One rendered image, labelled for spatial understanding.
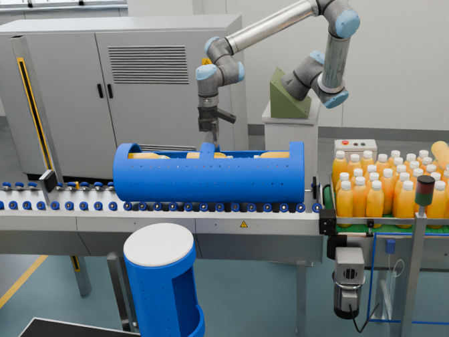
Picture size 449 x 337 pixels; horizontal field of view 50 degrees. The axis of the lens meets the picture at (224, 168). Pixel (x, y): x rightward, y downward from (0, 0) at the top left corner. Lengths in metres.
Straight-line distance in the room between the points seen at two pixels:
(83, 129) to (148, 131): 0.62
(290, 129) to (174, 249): 1.28
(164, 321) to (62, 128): 2.85
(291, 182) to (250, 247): 0.43
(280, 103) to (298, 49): 2.14
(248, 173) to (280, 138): 0.84
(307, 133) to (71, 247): 1.47
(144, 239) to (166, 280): 0.20
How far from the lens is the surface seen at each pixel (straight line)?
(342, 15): 2.28
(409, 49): 4.91
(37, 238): 2.68
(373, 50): 4.89
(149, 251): 1.92
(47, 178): 2.56
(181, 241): 1.94
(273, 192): 2.15
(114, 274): 2.68
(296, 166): 2.12
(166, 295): 1.94
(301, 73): 2.86
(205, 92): 2.09
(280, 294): 3.21
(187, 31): 3.75
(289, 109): 2.83
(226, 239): 2.33
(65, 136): 4.59
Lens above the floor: 2.17
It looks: 28 degrees down
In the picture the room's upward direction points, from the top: 5 degrees counter-clockwise
